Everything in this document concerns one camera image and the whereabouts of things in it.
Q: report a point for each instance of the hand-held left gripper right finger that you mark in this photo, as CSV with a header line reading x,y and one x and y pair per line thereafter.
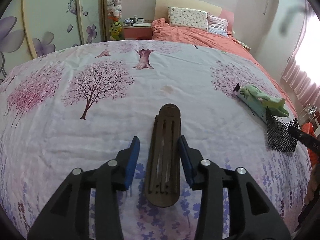
x,y
187,162

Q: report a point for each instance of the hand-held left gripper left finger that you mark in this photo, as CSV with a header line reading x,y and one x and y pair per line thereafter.
x,y
132,165

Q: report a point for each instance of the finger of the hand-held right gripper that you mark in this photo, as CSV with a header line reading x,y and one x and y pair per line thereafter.
x,y
306,138

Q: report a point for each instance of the red plastic bag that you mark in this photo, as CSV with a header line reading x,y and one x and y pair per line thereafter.
x,y
308,130

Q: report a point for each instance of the black mesh net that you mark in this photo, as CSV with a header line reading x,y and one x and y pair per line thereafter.
x,y
278,136

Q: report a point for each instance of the person's right hand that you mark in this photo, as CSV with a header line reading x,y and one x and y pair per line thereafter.
x,y
315,182

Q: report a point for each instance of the tree printed bed sheet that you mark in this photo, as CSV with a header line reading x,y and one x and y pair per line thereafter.
x,y
100,130

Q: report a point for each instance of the light green cloth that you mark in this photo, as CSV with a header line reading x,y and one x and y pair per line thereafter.
x,y
270,102

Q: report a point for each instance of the pink curtain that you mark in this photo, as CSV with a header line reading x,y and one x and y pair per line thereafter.
x,y
305,80

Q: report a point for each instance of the floral printed tube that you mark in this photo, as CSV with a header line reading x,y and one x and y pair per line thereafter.
x,y
250,102

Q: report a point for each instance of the pink and white nightstand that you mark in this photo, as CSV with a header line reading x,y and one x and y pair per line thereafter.
x,y
243,45
137,31

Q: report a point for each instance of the salmon pink duvet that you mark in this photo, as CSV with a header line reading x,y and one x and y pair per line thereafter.
x,y
225,47

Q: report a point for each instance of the yellow green plush toy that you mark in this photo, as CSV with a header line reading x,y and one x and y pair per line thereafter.
x,y
116,30

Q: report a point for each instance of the pink striped pillow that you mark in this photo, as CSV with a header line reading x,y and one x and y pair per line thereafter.
x,y
217,25

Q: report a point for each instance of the white air conditioner pipe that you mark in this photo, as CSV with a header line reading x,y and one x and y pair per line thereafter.
x,y
268,2

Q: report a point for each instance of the dark mug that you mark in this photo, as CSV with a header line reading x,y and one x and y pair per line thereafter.
x,y
140,20

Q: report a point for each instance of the white floral pillow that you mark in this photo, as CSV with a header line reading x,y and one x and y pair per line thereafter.
x,y
187,17

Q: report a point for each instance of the clear tube of plush toys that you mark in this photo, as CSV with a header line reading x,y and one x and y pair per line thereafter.
x,y
114,5

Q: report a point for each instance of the beige and pink headboard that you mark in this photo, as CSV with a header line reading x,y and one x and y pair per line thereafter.
x,y
175,1

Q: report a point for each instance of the floral sliding door wardrobe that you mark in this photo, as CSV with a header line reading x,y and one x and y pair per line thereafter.
x,y
50,22

